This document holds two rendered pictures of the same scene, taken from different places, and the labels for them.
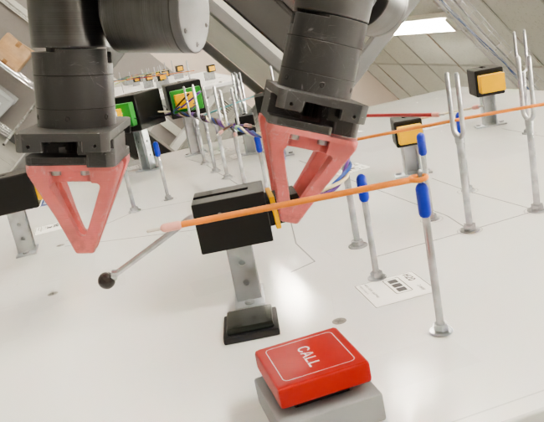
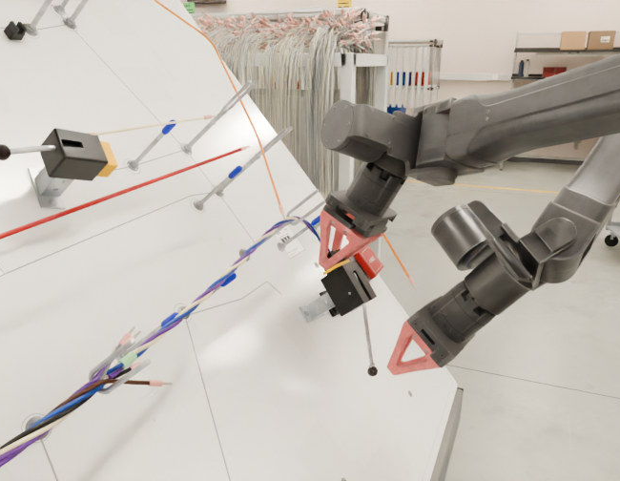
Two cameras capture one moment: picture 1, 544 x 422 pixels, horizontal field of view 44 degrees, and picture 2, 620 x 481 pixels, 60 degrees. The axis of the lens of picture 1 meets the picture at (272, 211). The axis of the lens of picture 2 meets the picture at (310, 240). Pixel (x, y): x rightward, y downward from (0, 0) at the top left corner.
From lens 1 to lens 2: 1.16 m
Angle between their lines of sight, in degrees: 135
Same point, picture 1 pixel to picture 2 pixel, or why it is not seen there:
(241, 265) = (322, 304)
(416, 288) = (286, 231)
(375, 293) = (294, 249)
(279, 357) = (375, 267)
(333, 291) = (296, 268)
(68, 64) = not seen: hidden behind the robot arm
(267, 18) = not seen: outside the picture
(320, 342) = (366, 256)
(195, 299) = (320, 345)
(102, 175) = not seen: hidden behind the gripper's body
